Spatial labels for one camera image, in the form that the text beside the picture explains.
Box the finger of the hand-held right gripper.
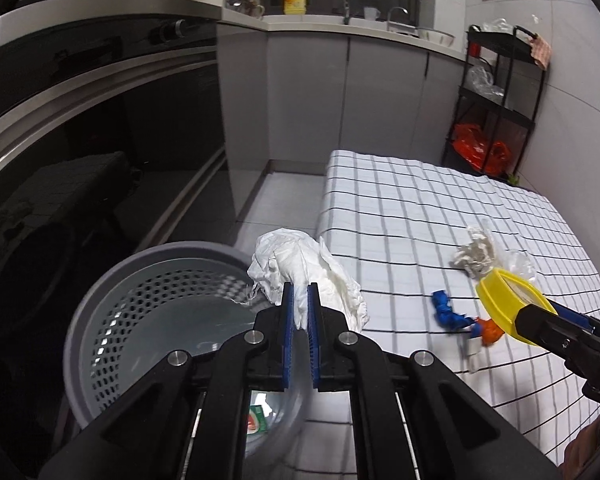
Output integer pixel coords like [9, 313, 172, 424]
[512, 302, 588, 361]
[547, 300, 600, 343]

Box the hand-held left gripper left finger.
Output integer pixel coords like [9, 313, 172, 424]
[37, 282, 296, 480]

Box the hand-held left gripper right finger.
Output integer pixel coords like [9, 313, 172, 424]
[306, 282, 563, 480]

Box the yellow plastic lid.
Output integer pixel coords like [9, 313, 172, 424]
[476, 267, 556, 348]

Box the red candy wrapper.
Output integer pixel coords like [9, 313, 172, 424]
[477, 317, 503, 348]

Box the white tissue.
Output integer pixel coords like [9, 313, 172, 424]
[246, 228, 371, 333]

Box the blue balloon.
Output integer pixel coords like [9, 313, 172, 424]
[431, 290, 481, 333]

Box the clear plastic wrapper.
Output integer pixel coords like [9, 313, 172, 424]
[450, 225, 498, 278]

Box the green milk carton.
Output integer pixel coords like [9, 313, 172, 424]
[245, 402, 271, 436]

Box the grey perforated wastebasket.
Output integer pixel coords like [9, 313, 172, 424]
[62, 240, 311, 466]

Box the person's right hand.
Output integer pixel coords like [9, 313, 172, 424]
[562, 407, 600, 471]

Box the black white checked tablecloth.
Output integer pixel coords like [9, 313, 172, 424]
[314, 149, 600, 466]

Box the red plastic bag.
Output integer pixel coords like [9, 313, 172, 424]
[452, 123, 488, 168]
[482, 141, 512, 177]

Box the black shelf rack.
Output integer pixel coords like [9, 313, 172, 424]
[442, 24, 548, 181]

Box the grey kitchen cabinet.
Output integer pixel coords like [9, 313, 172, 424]
[216, 14, 468, 218]

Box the clear plastic bag on rack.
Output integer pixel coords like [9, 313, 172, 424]
[467, 65, 506, 101]

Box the orange checked cloth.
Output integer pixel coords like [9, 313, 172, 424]
[528, 36, 552, 72]

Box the black built-in stove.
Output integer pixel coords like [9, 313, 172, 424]
[0, 0, 238, 480]

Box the white plastic bag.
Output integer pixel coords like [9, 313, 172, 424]
[480, 17, 518, 33]

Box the metal colander bowl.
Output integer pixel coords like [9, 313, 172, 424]
[417, 28, 456, 46]

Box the black stove knob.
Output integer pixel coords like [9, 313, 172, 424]
[150, 19, 191, 43]

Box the gooseneck faucet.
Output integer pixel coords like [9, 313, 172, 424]
[386, 6, 411, 31]

